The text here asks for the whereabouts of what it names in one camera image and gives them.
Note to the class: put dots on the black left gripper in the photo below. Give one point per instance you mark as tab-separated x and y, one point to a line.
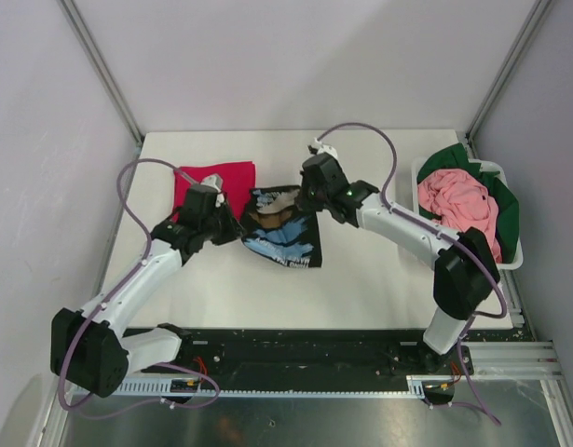
233	229

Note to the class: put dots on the pink t shirt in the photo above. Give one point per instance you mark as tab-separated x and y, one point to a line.
460	202

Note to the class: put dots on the magenta t shirt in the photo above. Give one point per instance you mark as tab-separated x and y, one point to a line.
238	180

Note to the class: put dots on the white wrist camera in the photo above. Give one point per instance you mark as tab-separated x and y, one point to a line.
317	147
215	182

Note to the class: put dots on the grey slotted cable duct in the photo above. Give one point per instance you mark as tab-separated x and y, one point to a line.
177	387

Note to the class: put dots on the left aluminium frame post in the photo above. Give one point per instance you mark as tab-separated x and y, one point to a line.
100	67

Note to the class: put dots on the white plastic laundry bin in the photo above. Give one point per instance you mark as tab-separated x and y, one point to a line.
509	261

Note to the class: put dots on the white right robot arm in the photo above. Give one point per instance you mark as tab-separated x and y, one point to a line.
464	271

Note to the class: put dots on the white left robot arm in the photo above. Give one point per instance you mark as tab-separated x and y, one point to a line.
89	347

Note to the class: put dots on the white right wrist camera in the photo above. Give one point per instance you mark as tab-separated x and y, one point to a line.
317	147

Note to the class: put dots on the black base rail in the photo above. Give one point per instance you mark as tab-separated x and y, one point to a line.
317	360

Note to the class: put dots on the black t shirt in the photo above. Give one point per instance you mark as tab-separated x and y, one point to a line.
276	229

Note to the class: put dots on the right aluminium frame post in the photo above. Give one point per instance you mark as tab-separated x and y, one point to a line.
520	45

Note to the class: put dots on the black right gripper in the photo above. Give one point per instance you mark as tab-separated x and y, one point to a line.
303	201

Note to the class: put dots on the green t shirt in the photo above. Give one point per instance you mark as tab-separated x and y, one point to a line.
505	209

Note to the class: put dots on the aluminium frame post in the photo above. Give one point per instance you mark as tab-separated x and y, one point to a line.
520	45
100	67

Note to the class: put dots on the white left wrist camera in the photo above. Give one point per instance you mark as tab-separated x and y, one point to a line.
215	182

